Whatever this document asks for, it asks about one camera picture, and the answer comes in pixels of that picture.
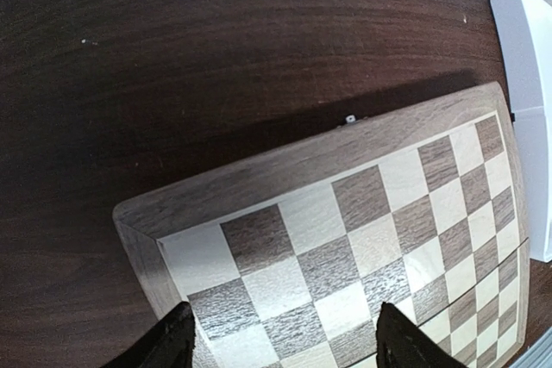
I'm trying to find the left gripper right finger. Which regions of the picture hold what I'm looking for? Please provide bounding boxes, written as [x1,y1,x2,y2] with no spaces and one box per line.
[376,302,466,368]

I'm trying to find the white divided plastic tray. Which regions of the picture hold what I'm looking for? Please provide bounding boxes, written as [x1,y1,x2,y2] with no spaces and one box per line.
[490,0,551,262]

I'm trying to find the wooden chess board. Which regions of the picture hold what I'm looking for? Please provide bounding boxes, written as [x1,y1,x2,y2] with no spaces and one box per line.
[113,83,529,367]

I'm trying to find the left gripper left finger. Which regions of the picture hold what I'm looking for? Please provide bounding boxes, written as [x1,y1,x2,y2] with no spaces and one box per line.
[103,302,196,368]

